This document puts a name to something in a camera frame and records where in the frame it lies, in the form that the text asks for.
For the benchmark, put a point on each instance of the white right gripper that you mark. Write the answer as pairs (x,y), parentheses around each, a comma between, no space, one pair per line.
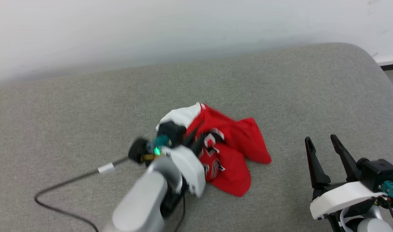
(341,196)

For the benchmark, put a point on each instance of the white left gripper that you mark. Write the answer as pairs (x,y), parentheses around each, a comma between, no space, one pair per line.
(190,170)

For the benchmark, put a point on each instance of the red white jersey garment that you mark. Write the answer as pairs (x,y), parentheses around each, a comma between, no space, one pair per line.
(238,141)

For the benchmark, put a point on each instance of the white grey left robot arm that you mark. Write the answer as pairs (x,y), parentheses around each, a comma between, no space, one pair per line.
(145,199)

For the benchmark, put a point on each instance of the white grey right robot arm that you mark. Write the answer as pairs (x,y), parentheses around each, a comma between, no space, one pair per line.
(373,225)

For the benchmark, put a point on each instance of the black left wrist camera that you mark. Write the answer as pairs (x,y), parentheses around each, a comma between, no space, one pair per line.
(171,131)

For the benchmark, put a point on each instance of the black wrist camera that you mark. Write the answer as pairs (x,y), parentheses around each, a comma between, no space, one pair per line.
(378,174)
(171,131)

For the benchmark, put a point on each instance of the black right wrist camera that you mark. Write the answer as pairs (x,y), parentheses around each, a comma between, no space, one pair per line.
(378,174)

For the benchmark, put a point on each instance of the white wall baseboard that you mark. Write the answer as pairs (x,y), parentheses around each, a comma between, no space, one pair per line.
(389,60)

